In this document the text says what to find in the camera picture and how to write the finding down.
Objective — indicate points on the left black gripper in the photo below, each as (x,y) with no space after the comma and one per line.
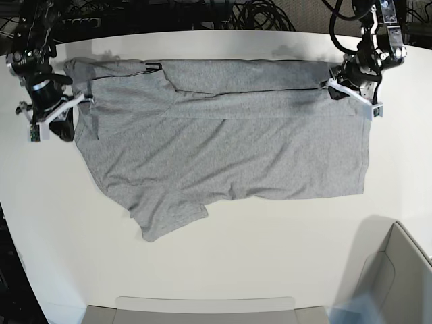
(353,75)

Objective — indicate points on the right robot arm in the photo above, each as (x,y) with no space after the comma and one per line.
(31,50)

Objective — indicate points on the grey bin at right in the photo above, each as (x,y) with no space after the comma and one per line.
(395,283)

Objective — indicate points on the grey T-shirt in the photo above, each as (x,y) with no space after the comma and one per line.
(164,139)

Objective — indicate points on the grey bin at bottom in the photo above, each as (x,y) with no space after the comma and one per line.
(154,310)

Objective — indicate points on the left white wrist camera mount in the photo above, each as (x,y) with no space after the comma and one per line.
(371,109)

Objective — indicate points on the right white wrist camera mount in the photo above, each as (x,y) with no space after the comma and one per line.
(40,131)

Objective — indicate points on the grey bin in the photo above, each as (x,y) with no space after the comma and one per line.
(395,283)
(154,310)

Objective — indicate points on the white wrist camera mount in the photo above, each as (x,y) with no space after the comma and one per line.
(40,131)
(371,109)

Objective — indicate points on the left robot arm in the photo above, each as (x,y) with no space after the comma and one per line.
(381,48)

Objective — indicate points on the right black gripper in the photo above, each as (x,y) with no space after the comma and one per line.
(46,96)

